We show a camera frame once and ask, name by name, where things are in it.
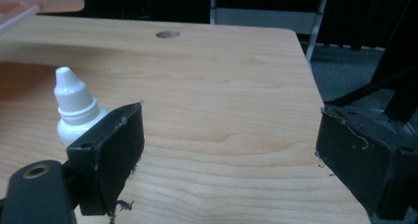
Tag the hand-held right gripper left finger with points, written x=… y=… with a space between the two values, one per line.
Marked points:
x=111 y=151

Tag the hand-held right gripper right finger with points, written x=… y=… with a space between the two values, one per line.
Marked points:
x=355 y=161

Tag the white dropper bottle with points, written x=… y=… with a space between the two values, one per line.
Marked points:
x=74 y=99

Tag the black metal stand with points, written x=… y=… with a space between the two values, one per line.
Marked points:
x=399 y=86

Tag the dark curtain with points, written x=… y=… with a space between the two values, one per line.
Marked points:
x=148 y=2

